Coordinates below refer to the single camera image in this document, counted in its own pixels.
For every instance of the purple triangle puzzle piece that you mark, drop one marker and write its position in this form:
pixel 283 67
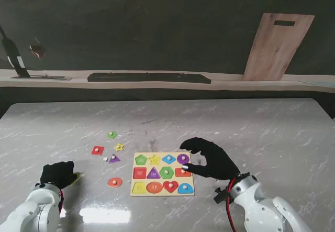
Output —
pixel 114 160

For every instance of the blue diamond puzzle piece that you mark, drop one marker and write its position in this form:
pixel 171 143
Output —
pixel 166 160

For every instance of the green trapezoid puzzle piece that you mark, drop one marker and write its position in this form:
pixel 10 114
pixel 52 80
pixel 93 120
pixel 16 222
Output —
pixel 112 135

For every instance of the yellow star puzzle piece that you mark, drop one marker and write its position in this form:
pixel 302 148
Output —
pixel 119 147

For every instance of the red square puzzle piece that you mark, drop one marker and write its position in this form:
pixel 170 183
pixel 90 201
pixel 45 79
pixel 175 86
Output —
pixel 97 150

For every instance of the yellow pentagon puzzle piece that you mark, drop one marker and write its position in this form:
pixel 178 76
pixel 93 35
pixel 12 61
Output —
pixel 76 177

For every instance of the long black tray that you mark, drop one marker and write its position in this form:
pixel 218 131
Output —
pixel 146 77

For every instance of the light wooden shelf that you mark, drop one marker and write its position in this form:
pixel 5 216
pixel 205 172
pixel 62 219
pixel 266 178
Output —
pixel 235 85

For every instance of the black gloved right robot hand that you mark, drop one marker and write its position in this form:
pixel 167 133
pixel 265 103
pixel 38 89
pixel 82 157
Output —
pixel 220 164

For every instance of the blue semicircle puzzle piece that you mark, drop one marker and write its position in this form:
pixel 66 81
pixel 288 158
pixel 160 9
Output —
pixel 182 190

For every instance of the purple circle puzzle piece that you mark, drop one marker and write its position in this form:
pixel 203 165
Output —
pixel 180 160

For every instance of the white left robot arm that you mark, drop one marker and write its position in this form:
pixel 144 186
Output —
pixel 31 211

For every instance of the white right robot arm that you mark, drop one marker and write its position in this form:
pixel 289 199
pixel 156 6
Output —
pixel 261 211

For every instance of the dark wine bottle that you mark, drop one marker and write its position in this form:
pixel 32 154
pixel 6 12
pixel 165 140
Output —
pixel 14 56

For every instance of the red wine glass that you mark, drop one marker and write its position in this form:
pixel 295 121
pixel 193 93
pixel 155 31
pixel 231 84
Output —
pixel 37 51

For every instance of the thin flat serving board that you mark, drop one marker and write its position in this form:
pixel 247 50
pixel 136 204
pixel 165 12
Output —
pixel 62 78

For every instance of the yellow wooden shape puzzle board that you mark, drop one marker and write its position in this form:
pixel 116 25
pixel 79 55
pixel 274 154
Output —
pixel 157 179

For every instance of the red heart puzzle piece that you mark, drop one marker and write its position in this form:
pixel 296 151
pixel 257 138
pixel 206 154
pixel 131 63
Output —
pixel 168 187

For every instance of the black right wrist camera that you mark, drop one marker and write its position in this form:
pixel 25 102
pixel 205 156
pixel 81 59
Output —
pixel 221 196

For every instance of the orange oval puzzle piece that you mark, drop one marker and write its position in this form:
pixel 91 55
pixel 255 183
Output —
pixel 117 183

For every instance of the wooden cutting board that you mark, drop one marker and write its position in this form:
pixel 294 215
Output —
pixel 274 51

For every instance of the green hexagon puzzle piece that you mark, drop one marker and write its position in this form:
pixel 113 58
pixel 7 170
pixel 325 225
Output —
pixel 164 174

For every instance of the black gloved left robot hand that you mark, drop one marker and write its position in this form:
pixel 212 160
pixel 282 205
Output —
pixel 57 174

